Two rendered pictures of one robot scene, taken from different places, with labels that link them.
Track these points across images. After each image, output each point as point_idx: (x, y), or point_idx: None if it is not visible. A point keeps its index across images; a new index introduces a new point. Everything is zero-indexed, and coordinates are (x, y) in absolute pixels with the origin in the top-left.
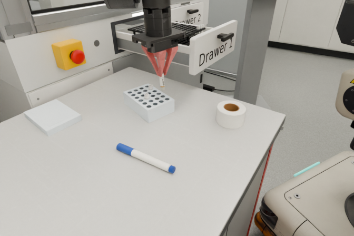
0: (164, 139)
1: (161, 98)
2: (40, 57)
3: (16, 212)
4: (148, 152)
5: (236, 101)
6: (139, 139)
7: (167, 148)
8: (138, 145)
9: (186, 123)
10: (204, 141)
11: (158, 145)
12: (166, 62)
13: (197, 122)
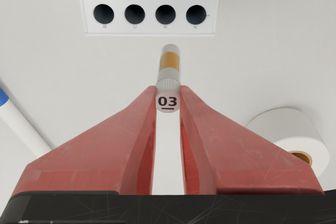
0: (97, 97)
1: None
2: None
3: None
4: (41, 109)
5: (327, 159)
6: (36, 60)
7: (86, 122)
8: (27, 77)
9: (187, 84)
10: (168, 147)
11: (73, 103)
12: (184, 180)
13: (212, 97)
